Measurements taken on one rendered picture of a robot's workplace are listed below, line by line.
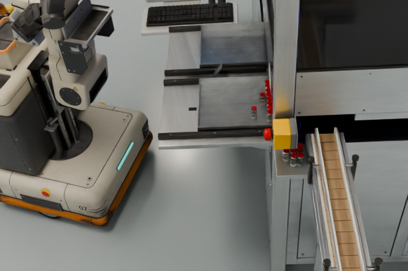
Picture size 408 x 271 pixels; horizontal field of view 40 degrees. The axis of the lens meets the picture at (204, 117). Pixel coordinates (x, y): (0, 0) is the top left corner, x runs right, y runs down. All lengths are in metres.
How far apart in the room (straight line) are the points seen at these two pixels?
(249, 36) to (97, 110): 1.03
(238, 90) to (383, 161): 0.58
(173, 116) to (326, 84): 0.60
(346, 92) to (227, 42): 0.72
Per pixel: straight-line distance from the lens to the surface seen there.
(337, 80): 1.78
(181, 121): 2.06
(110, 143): 2.87
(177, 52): 2.36
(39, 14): 2.06
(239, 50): 2.33
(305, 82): 1.77
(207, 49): 2.35
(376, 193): 2.24
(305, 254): 2.55
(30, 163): 2.75
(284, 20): 1.61
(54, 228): 2.98
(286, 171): 1.89
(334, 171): 1.83
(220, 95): 2.14
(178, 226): 2.84
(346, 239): 1.69
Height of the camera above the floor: 2.34
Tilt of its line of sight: 45 degrees down
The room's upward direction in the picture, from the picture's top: 6 degrees counter-clockwise
